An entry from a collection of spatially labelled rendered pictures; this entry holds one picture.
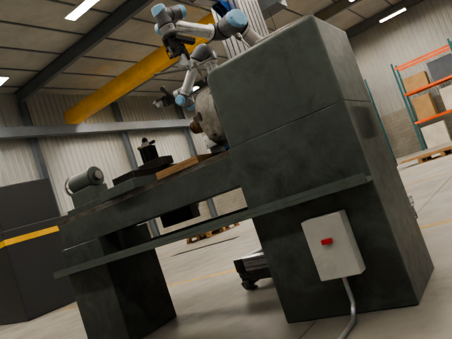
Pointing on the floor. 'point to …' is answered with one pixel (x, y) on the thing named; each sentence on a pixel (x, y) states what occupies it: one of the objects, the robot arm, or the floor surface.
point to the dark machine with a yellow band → (31, 253)
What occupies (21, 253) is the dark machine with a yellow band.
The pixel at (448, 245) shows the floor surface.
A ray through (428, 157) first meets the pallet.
